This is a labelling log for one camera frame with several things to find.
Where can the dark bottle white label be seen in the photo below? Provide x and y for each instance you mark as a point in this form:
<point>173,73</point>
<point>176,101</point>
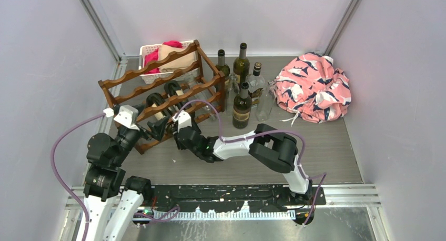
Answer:
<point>172,88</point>

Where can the aluminium frame rail front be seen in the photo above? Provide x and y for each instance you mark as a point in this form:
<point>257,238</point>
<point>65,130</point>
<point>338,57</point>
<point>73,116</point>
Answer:
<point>337,196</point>

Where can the aluminium corner post right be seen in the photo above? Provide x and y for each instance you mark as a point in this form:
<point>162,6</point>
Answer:
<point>348,14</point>

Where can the small clear glass bottle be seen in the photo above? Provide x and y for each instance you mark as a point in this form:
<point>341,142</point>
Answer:
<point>231,90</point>

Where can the clear glass bottle by cloth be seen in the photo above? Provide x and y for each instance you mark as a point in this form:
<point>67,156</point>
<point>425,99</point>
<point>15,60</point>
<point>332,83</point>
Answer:
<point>266,102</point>

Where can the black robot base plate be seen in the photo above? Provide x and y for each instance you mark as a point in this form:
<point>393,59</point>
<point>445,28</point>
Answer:
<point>231,198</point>

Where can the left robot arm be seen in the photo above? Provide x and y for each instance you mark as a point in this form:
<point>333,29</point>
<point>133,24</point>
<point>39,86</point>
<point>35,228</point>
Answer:
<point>110,200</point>

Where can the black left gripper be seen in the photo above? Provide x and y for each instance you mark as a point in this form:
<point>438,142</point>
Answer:
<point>158,128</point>

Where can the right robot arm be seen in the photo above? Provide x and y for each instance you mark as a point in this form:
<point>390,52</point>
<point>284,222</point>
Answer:
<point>276,149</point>

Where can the wooden wine rack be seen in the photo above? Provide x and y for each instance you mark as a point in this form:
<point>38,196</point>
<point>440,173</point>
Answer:
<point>209,79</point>

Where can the dark green bottle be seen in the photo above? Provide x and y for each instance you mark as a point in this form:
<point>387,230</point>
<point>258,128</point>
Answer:
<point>241,64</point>
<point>223,67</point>

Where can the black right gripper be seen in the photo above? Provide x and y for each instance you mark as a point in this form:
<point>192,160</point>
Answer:
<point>180,146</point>

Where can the dark green bottle far back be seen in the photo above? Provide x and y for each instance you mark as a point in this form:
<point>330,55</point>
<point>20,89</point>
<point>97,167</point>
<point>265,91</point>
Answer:
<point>241,64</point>

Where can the dark bottle brown label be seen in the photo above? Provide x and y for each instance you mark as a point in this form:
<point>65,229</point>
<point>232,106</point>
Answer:
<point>242,107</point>

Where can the pink shark print cloth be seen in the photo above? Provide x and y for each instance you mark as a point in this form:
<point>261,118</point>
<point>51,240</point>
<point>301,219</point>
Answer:
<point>311,88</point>

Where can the aluminium corner post left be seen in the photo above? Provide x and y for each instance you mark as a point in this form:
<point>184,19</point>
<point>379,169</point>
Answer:
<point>100,21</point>

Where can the aluminium corner post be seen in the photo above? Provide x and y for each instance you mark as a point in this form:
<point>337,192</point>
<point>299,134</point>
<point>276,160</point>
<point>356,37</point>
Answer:
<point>100,21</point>
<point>348,14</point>

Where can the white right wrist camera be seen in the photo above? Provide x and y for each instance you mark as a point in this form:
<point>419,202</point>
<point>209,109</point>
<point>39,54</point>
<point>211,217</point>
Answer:
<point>181,120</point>

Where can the clear bottle with dark cap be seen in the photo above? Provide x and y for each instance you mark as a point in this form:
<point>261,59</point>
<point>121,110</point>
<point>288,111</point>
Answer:
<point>256,83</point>

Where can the dark green bottle far left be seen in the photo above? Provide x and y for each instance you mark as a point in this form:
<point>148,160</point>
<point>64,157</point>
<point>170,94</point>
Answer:
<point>223,67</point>

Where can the red cloth in basket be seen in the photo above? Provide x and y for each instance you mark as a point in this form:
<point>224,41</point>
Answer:
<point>153,56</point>

